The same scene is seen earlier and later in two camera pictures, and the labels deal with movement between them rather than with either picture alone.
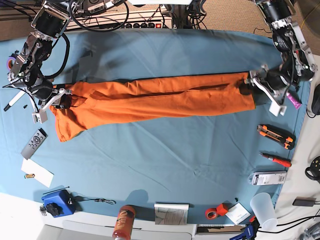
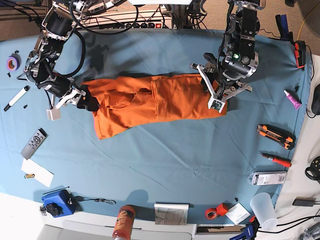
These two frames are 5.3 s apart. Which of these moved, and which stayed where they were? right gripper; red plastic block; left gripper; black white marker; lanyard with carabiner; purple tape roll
Moved: right gripper; left gripper
Stayed: purple tape roll; lanyard with carabiner; black white marker; red plastic block
